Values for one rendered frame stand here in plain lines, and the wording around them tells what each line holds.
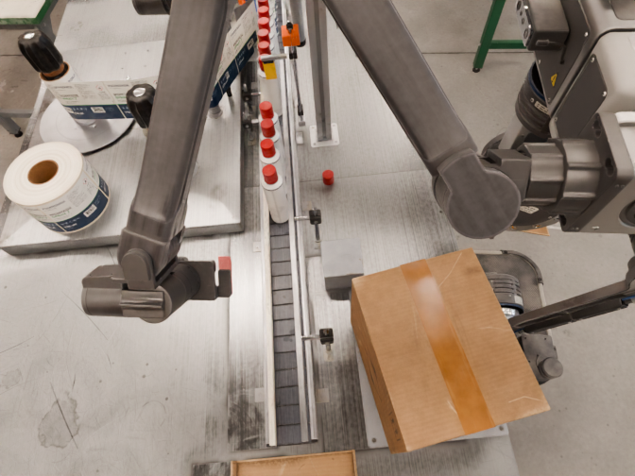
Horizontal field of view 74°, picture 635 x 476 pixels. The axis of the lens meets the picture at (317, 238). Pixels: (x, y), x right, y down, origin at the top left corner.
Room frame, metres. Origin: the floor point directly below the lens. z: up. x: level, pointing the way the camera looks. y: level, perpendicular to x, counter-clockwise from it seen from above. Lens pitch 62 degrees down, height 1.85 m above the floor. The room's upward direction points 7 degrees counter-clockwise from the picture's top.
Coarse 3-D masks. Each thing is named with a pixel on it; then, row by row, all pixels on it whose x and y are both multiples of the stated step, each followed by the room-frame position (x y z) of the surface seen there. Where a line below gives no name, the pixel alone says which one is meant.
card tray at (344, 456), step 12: (288, 456) 0.02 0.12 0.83; (300, 456) 0.02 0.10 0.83; (312, 456) 0.01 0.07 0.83; (324, 456) 0.01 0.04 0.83; (336, 456) 0.01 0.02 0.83; (348, 456) 0.01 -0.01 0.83; (240, 468) 0.01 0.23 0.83; (252, 468) 0.01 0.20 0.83; (264, 468) 0.00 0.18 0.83; (276, 468) 0.00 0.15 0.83; (288, 468) 0.00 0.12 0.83; (300, 468) -0.01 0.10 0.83; (312, 468) -0.01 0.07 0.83; (324, 468) -0.01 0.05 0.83; (336, 468) -0.01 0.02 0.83; (348, 468) -0.02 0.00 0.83
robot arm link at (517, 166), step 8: (488, 152) 0.30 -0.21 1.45; (496, 152) 0.28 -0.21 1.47; (504, 152) 0.28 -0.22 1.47; (512, 152) 0.28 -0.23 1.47; (480, 160) 0.28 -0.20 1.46; (488, 160) 0.29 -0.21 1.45; (496, 160) 0.27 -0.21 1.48; (504, 160) 0.26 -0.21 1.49; (512, 160) 0.26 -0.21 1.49; (520, 160) 0.26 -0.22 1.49; (528, 160) 0.25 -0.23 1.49; (496, 168) 0.25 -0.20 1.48; (504, 168) 0.25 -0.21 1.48; (512, 168) 0.25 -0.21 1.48; (520, 168) 0.25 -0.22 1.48; (528, 168) 0.25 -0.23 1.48; (440, 176) 0.28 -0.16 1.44; (512, 176) 0.25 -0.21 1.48; (520, 176) 0.24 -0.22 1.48; (528, 176) 0.24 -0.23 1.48; (440, 184) 0.27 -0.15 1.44; (520, 184) 0.24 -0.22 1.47; (440, 192) 0.26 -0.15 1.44; (520, 192) 0.23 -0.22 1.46; (440, 200) 0.25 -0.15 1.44
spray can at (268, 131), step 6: (264, 120) 0.75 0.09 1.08; (270, 120) 0.75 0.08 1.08; (264, 126) 0.73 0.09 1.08; (270, 126) 0.73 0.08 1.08; (264, 132) 0.73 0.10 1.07; (270, 132) 0.73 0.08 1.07; (276, 132) 0.74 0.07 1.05; (264, 138) 0.73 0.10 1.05; (270, 138) 0.73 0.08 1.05; (276, 138) 0.73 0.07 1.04; (276, 144) 0.72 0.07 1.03; (282, 150) 0.73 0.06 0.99; (282, 156) 0.73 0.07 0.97; (282, 162) 0.72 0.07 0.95
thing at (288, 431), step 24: (288, 120) 0.94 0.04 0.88; (288, 240) 0.52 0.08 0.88; (288, 264) 0.45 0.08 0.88; (288, 288) 0.39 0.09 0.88; (288, 312) 0.33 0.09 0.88; (288, 336) 0.27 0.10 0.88; (288, 360) 0.21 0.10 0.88; (288, 384) 0.16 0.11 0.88; (288, 408) 0.11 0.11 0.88; (288, 432) 0.07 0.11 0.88
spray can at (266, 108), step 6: (264, 102) 0.81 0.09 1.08; (264, 108) 0.79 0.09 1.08; (270, 108) 0.79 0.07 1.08; (264, 114) 0.79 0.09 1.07; (270, 114) 0.79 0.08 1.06; (276, 114) 0.81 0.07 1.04; (276, 120) 0.79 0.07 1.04; (276, 126) 0.78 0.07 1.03; (282, 138) 0.80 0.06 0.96; (282, 144) 0.79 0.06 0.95
